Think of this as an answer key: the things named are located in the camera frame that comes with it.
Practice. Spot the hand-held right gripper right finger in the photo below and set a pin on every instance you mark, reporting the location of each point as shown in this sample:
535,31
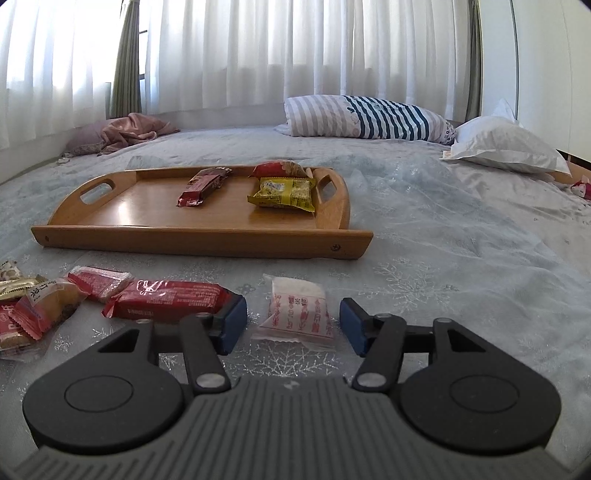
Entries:
353,323

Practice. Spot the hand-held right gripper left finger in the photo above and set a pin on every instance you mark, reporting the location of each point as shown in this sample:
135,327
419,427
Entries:
233,323

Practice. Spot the clear white rice cracker packet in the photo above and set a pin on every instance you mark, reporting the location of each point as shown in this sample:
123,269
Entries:
298,314

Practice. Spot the bright red long snack packet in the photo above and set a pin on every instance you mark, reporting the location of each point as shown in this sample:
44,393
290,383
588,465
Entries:
171,297

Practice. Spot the yellow snack packet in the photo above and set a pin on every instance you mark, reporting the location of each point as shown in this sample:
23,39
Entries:
281,194

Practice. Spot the dark red chocolate bar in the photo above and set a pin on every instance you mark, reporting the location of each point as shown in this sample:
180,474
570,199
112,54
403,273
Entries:
203,187

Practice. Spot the pink-red snack packet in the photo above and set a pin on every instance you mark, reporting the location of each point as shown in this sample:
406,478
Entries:
99,281

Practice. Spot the wooden serving tray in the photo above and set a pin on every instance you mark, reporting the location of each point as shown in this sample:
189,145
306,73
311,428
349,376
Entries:
138,207

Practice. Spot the red peanut packet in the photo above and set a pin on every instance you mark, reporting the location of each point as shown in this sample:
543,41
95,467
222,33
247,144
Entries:
277,168

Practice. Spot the pink cake packet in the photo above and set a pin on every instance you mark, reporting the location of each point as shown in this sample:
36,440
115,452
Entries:
51,300

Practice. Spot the gold snack packet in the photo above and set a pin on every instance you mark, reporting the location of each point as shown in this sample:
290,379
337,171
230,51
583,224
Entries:
18,286

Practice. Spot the red biscuit packet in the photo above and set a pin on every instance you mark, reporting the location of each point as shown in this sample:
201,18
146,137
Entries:
11,332

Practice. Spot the beige wafer snack packet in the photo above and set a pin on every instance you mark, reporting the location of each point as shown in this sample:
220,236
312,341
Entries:
7,270

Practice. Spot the sheer snowflake cloth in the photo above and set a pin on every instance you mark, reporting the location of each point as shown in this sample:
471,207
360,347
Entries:
438,277

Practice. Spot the grey quilted bed sheet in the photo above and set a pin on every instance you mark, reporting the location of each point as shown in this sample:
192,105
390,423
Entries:
231,143

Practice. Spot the striped folded quilt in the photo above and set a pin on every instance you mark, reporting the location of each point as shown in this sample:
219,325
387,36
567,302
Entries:
369,117

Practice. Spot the pink crumpled cloth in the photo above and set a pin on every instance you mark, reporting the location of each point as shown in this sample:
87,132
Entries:
134,129

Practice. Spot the white pillow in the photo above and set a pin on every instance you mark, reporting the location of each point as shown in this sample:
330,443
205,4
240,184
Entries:
503,143

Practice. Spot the purple pillow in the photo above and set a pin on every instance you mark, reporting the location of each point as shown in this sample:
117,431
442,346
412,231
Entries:
83,138

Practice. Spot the small red white packet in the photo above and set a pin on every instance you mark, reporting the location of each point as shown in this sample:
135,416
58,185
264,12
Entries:
582,188

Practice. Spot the white sheer curtain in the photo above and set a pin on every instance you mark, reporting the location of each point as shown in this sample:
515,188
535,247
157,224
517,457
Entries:
300,50

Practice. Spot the grey-green curtain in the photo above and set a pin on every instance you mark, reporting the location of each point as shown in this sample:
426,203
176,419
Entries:
129,60
474,60

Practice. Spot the white wardrobe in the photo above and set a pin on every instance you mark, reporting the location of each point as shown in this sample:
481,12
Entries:
545,69

